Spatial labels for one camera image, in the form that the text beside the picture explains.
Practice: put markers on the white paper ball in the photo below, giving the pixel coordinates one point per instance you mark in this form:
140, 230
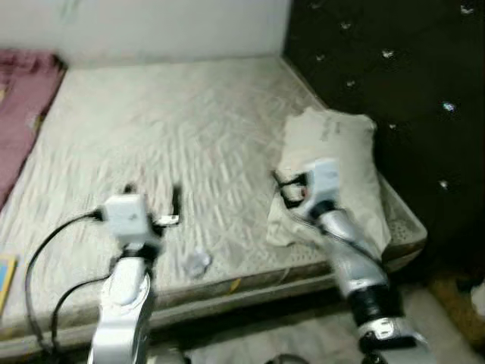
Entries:
197, 263

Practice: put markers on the colourful children's book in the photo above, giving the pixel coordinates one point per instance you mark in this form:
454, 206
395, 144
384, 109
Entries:
6, 284

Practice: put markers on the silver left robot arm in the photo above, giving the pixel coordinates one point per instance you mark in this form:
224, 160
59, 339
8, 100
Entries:
125, 303

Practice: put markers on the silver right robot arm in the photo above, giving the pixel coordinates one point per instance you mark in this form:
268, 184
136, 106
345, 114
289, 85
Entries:
364, 280

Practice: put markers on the white pillow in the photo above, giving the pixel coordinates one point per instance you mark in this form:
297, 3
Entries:
333, 144

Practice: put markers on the white quilted mattress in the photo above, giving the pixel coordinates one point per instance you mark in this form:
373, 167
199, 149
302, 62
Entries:
189, 129

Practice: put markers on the purple cartoon print blanket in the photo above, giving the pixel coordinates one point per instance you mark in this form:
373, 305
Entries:
23, 106

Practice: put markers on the silver left robot leg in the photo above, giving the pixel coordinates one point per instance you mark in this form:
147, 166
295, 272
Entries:
170, 358

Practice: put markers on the silver robot leg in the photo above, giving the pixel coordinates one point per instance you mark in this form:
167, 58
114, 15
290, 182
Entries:
284, 359
170, 358

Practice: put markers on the torn white paper sheet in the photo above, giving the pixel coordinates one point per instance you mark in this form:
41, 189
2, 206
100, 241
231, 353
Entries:
480, 299

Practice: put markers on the silver right robot leg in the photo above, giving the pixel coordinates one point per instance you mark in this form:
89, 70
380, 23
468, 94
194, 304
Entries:
284, 359

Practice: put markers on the brown patterned rug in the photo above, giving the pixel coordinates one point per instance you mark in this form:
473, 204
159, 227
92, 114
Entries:
455, 311

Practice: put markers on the dark tufted headboard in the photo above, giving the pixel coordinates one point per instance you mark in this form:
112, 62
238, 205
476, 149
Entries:
424, 61

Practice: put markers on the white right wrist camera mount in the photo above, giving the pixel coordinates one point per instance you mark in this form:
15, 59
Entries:
322, 180

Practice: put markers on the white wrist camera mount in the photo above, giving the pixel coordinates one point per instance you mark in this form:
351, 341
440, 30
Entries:
127, 216
322, 180

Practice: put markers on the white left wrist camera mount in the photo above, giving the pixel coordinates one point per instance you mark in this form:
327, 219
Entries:
127, 216

